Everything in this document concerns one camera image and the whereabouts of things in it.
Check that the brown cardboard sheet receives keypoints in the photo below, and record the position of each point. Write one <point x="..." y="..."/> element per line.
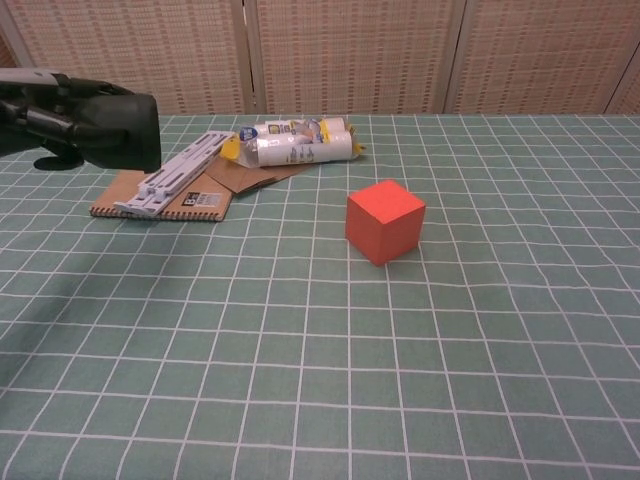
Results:
<point x="250" y="180"/>

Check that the white plastic rail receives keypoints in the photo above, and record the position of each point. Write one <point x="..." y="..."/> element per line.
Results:
<point x="170" y="175"/>

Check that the green grid tablecloth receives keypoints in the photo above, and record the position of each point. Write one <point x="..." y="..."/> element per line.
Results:
<point x="320" y="350"/>

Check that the orange cube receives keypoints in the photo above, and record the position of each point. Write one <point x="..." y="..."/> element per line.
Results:
<point x="382" y="225"/>

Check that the woven folding screen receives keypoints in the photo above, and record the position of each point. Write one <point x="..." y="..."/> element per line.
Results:
<point x="350" y="55"/>

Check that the kraft spiral notebook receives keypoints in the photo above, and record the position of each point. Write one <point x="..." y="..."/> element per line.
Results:
<point x="200" y="202"/>

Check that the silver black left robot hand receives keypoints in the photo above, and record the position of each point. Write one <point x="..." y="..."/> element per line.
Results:
<point x="45" y="115"/>

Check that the plastic pack of white rolls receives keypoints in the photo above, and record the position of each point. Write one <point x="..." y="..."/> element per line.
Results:
<point x="295" y="145"/>

